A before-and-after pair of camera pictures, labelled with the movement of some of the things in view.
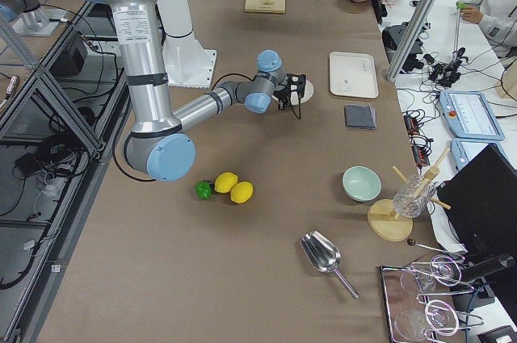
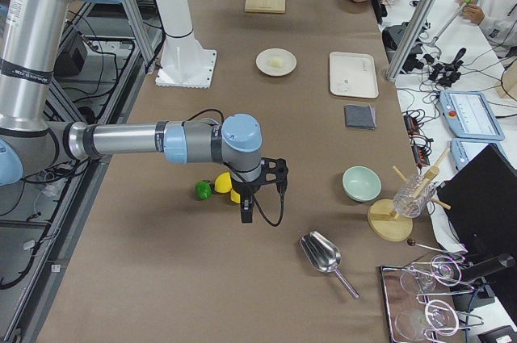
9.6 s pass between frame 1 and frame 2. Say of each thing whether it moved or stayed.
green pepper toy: stayed
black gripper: moved
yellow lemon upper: stayed
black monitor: stayed
